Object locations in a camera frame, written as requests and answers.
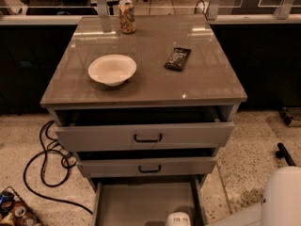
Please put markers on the grey bottom drawer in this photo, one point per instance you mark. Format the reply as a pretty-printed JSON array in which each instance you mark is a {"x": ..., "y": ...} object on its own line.
[{"x": 151, "y": 204}]

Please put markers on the grey drawer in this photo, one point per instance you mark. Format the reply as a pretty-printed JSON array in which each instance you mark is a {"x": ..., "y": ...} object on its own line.
[
  {"x": 139, "y": 163},
  {"x": 145, "y": 136},
  {"x": 151, "y": 204}
]

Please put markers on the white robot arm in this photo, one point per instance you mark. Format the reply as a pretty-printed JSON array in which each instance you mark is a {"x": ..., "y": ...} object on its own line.
[{"x": 280, "y": 205}]

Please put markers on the grey middle drawer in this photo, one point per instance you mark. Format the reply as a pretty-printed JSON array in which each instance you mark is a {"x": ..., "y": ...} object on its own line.
[{"x": 139, "y": 163}]

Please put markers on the grey drawer cabinet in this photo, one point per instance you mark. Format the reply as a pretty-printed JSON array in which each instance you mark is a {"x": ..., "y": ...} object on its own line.
[{"x": 205, "y": 90}]

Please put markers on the grey top drawer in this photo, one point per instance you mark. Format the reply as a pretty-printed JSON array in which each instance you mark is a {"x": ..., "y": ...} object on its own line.
[{"x": 145, "y": 136}]

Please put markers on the black pole on floor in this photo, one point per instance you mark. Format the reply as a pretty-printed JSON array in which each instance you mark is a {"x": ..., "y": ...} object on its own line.
[{"x": 283, "y": 153}]

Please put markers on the black snack bar packet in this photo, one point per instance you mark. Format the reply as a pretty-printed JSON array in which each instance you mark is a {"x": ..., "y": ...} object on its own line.
[{"x": 178, "y": 59}]

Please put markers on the white bowl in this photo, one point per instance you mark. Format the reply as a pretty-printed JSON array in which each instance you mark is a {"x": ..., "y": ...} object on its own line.
[{"x": 112, "y": 70}]

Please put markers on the yellow soda can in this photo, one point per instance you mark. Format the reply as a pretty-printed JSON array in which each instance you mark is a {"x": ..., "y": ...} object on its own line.
[{"x": 127, "y": 16}]

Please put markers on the person in dark clothes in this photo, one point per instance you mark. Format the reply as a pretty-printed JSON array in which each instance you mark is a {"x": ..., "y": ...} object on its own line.
[{"x": 59, "y": 7}]

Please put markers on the dark floor bracket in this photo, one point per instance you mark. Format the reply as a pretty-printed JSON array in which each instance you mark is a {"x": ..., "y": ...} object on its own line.
[{"x": 291, "y": 116}]

